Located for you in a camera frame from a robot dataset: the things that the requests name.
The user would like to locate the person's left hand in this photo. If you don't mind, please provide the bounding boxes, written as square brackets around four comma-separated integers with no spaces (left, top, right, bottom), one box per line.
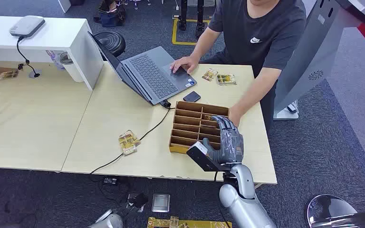
[228,105,243,128]

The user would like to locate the person's right hand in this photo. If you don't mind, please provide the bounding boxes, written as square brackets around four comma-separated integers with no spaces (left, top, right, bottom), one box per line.
[170,56,200,75]

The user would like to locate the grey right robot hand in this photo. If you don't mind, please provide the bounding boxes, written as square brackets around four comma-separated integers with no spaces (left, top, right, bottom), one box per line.
[202,115,245,165]

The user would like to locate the grey laptop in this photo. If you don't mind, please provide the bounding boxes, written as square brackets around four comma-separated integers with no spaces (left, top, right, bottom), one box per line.
[88,30,198,106]

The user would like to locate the small yellow card pack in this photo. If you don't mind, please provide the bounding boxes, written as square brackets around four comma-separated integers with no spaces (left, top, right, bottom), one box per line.
[202,68,218,82]

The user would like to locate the wide yellow card pack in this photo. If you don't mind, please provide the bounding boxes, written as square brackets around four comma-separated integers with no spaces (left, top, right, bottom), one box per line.
[216,74,237,86]

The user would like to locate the person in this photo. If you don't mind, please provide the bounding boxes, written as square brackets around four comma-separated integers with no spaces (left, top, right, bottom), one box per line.
[170,0,307,134]

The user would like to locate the yellow card stack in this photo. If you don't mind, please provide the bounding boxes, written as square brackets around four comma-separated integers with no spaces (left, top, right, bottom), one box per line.
[118,130,142,156]

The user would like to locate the yellow card in sleeve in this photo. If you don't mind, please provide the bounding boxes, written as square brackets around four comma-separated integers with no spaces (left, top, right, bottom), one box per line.
[0,69,19,81]

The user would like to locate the small black flat case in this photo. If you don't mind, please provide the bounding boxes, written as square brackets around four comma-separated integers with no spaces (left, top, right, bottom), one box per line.
[183,91,202,103]

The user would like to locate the black robot legs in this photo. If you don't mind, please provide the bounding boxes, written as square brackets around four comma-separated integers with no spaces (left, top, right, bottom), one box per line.
[178,0,206,39]

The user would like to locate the brown cardboard divider box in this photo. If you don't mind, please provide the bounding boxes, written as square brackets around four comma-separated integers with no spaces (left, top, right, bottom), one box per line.
[169,101,230,155]

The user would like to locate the black round stool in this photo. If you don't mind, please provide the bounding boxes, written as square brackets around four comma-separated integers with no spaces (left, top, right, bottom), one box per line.
[93,30,127,59]

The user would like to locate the black bag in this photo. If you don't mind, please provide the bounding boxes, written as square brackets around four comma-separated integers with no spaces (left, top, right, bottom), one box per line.
[93,0,127,28]

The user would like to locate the silver floor socket plate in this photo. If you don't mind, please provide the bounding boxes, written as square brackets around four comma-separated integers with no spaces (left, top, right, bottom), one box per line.
[151,193,171,213]

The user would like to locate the grey kiosk stand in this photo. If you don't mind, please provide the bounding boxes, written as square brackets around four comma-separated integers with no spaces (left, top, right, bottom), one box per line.
[273,0,365,121]

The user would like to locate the white cup with lid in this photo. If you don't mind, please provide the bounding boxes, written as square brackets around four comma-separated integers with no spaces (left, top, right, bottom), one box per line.
[59,52,85,84]

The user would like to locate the chrome stool base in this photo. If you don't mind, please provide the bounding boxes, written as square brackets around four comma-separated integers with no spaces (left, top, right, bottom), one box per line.
[306,194,365,228]

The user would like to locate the clear plastic bottle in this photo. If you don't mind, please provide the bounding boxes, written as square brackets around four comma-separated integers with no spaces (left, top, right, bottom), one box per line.
[46,49,65,71]

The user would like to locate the white desk riser shelf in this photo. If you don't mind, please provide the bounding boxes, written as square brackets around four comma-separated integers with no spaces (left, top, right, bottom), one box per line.
[0,16,105,91]

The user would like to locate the grey router box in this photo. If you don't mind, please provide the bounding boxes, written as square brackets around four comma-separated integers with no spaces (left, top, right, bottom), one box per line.
[9,16,46,38]

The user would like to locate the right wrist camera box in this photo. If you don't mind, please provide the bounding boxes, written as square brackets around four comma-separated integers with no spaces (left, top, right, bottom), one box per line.
[186,142,231,173]

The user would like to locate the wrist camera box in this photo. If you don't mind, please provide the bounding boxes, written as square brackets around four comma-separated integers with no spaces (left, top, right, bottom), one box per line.
[186,142,231,173]
[127,192,149,210]

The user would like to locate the yellow floor tape frame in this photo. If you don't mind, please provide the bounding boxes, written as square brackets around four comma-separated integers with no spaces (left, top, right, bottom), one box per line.
[172,18,212,46]

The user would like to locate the black laptop power cable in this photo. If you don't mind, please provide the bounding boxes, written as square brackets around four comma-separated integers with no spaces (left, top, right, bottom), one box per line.
[89,107,173,176]

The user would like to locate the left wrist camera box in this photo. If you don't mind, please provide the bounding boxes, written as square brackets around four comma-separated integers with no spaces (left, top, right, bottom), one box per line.
[127,192,149,210]

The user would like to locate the black router cable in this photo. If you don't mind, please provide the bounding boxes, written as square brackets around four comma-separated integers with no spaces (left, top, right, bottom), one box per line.
[16,36,41,78]

